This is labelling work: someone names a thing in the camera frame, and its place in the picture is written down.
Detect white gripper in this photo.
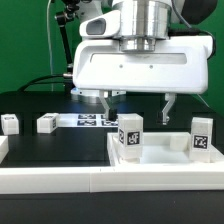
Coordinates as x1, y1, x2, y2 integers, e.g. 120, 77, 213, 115
73, 36, 212, 125

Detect white square tabletop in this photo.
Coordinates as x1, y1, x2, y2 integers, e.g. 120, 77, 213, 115
106, 132, 224, 168

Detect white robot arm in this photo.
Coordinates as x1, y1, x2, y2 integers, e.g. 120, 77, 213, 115
63, 0, 217, 124

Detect white sheet with fiducial tags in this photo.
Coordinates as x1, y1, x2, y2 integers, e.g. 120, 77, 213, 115
56, 113, 143, 129

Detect white U-shaped obstacle fence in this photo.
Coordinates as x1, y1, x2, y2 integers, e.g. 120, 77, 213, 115
0, 134, 224, 195

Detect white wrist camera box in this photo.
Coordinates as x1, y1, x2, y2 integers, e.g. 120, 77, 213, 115
79, 10, 121, 40

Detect black cable bundle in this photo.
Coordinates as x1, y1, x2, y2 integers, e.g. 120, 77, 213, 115
17, 73, 75, 93

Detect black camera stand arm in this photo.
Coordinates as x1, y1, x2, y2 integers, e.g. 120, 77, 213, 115
55, 0, 80, 94

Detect thin white hanging cable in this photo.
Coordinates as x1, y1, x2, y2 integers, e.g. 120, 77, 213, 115
45, 0, 55, 93

